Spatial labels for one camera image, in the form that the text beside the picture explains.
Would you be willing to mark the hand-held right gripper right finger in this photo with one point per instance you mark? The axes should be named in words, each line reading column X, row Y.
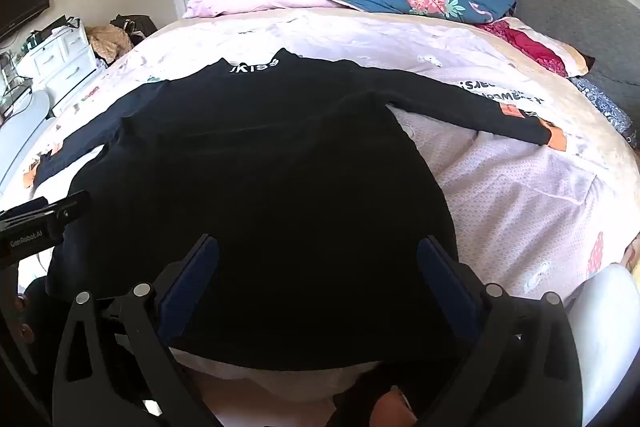
column 445, row 287

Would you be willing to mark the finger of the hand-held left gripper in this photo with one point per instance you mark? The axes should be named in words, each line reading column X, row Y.
column 27, row 207
column 72, row 206

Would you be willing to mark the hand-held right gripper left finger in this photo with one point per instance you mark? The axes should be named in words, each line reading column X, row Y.
column 192, row 277

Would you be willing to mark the black long-sleeve shirt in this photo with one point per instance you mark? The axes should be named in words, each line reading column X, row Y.
column 250, row 182

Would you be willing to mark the tan clothes pile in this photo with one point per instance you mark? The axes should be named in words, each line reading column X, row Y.
column 110, row 42

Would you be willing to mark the person's left hand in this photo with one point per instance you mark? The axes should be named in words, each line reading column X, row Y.
column 22, row 322

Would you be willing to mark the white round table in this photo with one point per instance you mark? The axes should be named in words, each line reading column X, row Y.
column 22, row 132

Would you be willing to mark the printed lilac bedsheet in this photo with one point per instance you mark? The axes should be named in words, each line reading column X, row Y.
column 500, row 207

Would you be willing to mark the white drawer cabinet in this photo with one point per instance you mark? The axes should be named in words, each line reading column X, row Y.
column 55, row 62

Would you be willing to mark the person's white trouser leg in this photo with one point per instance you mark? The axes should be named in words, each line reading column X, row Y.
column 605, row 337

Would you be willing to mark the black tote bag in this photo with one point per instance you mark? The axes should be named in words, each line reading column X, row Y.
column 65, row 23

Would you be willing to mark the blue patterned pillow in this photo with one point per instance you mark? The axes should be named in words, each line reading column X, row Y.
column 607, row 107

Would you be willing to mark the red patterned pillow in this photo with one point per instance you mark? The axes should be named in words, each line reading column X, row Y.
column 530, row 44

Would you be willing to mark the grey padded headboard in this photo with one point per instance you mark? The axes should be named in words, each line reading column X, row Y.
column 565, row 7

